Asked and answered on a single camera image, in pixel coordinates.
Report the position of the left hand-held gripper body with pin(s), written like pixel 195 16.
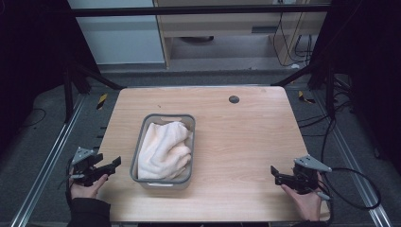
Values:
pixel 84 164

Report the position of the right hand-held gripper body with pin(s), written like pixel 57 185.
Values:
pixel 305 175

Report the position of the grey plastic basket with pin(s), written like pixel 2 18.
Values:
pixel 157 182

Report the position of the white towel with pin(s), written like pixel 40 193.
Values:
pixel 164 151

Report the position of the person's left hand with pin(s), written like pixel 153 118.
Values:
pixel 85 189

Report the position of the person's right hand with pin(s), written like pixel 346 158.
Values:
pixel 305 203

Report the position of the yellow black tape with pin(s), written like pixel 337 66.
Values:
pixel 305 97
pixel 101 101

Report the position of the white cabinet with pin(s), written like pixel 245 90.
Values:
pixel 119 41

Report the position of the wooden desk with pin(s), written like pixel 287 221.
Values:
pixel 227 60

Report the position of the aluminium rail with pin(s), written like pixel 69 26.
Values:
pixel 47 164
pixel 353 157

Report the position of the black metal frame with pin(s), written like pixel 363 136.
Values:
pixel 195 11

